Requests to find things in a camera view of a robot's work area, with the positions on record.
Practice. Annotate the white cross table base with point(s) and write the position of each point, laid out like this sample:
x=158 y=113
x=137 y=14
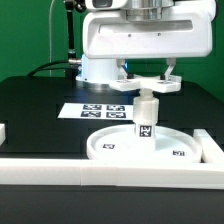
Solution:
x=172 y=84

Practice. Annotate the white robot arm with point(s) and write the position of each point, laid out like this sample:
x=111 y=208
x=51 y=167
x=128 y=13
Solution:
x=99 y=72

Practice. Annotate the white left fence block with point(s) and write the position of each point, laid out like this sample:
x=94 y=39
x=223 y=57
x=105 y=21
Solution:
x=2 y=133

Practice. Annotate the black camera stand pole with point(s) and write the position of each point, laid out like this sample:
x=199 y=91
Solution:
x=70 y=6

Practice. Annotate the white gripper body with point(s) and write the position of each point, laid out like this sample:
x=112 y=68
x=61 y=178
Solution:
x=135 y=29

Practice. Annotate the white marker sheet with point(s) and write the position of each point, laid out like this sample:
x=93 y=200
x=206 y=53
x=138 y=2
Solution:
x=96 y=111

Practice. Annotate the white right fence bar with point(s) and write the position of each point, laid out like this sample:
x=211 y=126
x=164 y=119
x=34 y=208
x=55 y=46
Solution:
x=211 y=152

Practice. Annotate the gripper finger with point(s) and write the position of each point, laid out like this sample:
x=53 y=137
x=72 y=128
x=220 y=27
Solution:
x=171 y=63
x=121 y=64

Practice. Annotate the white round table top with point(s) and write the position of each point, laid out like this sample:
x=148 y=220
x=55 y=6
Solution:
x=120 y=143

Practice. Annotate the white fence bar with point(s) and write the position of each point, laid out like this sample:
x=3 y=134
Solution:
x=97 y=173
x=211 y=152

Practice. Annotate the white front fence bar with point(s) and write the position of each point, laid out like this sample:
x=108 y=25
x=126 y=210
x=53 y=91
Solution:
x=97 y=173

